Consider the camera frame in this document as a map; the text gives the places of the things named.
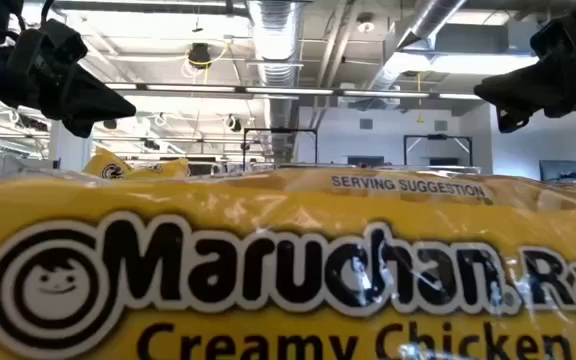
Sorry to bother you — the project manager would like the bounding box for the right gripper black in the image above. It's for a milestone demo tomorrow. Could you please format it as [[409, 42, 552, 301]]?
[[473, 47, 576, 134]]

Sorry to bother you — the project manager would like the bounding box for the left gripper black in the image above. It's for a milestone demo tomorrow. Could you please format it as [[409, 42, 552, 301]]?
[[0, 29, 137, 139]]

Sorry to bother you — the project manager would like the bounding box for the yellow creamy chicken ramen packet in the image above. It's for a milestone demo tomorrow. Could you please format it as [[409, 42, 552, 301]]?
[[81, 146, 193, 182], [0, 174, 576, 360]]

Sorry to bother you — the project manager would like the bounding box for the white square pillar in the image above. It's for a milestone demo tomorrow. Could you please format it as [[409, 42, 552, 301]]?
[[47, 119, 94, 174]]

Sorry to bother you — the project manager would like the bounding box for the bright rectangular light panel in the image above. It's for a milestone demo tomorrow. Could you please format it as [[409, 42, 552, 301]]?
[[385, 51, 539, 76]]

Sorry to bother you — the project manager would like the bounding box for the grey ceiling box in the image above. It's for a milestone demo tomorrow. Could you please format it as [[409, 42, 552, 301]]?
[[432, 22, 539, 54]]

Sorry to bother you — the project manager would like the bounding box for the grey partition panel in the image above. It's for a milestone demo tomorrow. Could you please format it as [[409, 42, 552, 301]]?
[[0, 155, 62, 181]]

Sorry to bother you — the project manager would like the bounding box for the white round ceiling sensor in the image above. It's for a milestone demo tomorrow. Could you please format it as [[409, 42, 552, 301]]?
[[355, 13, 377, 35]]

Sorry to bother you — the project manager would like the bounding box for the long linear ceiling light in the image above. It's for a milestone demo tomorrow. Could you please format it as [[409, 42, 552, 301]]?
[[105, 82, 484, 101]]

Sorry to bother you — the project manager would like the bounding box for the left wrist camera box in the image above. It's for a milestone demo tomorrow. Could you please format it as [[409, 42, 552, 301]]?
[[6, 18, 90, 69]]

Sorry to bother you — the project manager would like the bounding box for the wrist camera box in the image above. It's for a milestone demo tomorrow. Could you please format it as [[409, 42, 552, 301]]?
[[6, 18, 90, 69], [529, 13, 576, 60]]

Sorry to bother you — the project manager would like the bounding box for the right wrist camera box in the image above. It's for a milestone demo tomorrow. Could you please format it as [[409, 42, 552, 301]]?
[[529, 13, 576, 60]]

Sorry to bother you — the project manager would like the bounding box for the dark wall monitor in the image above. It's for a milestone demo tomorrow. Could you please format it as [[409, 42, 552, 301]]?
[[538, 159, 576, 184]]

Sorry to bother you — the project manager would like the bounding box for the yellow hanging cord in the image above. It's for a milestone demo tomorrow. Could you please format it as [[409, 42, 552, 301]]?
[[415, 72, 425, 124]]

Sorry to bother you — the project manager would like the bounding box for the silver round ventilation duct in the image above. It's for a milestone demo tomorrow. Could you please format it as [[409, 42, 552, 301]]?
[[246, 0, 305, 164], [367, 0, 469, 96]]

